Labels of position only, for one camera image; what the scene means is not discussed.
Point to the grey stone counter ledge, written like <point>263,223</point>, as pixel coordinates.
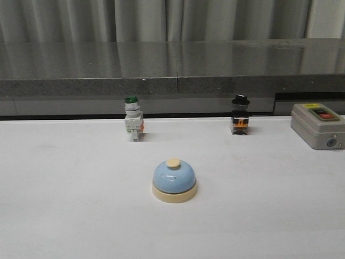
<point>90,79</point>

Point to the black selector switch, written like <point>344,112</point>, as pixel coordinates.
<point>240,118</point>

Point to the blue call bell cream base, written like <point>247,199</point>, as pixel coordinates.
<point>174,181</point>

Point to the grey push button box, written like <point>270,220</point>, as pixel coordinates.
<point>319,126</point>

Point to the white pleated curtain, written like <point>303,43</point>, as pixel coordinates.
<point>168,21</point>

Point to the green pilot light switch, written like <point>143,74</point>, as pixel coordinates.
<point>134,122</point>

